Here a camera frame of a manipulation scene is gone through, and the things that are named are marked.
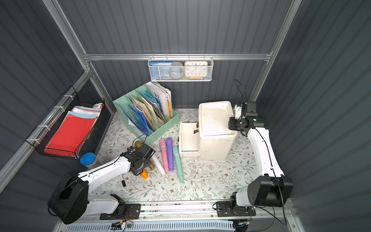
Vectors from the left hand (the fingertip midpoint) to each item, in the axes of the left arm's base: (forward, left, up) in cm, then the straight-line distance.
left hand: (143, 163), depth 87 cm
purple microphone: (+13, -15, -1) cm, 20 cm away
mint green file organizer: (+30, -1, +15) cm, 33 cm away
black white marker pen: (-10, +11, -2) cm, 15 cm away
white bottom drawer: (+16, -28, -2) cm, 33 cm away
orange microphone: (-6, -1, -1) cm, 6 cm away
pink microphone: (+13, -11, -1) cm, 17 cm away
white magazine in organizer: (+39, -11, +21) cm, 45 cm away
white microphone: (0, -8, -2) cm, 8 cm away
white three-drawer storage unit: (+3, -42, +18) cm, 46 cm away
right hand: (+14, -55, +21) cm, 60 cm away
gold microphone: (+13, +7, 0) cm, 15 cm away
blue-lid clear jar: (-5, +22, +16) cm, 28 cm away
